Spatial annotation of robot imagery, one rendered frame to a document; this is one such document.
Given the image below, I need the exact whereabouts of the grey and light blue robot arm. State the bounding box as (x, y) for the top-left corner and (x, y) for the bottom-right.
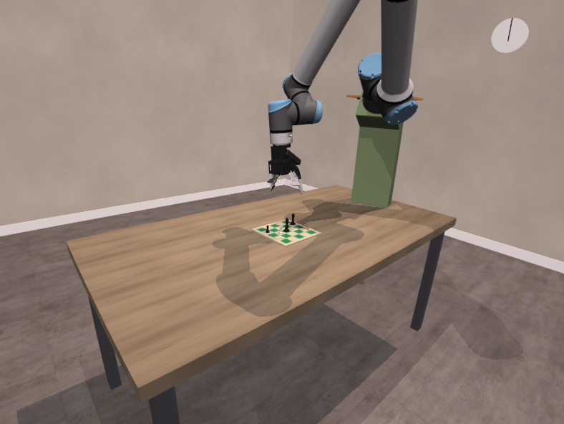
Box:
(268, 0), (418, 146)

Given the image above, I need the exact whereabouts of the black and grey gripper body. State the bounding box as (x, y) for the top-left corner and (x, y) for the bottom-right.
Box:
(268, 144), (294, 175)

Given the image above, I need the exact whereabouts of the green and cream chessboard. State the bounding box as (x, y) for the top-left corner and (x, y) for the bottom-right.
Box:
(252, 220), (321, 247)

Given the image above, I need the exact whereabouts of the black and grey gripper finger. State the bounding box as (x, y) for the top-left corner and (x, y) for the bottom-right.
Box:
(289, 163), (303, 195)
(268, 175), (280, 191)

